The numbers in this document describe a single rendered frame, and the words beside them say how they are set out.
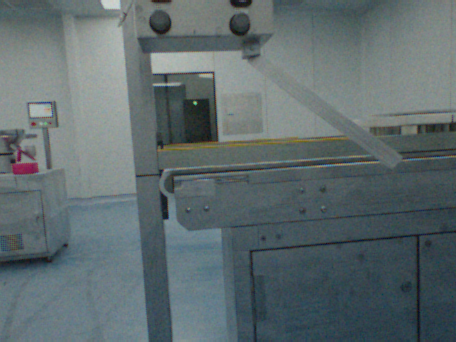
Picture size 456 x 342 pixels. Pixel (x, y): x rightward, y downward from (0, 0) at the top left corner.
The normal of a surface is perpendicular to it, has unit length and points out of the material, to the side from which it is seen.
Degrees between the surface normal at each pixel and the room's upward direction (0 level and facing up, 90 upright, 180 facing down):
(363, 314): 90
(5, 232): 90
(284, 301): 90
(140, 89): 90
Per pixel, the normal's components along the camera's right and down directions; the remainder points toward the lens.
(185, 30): 0.13, 0.10
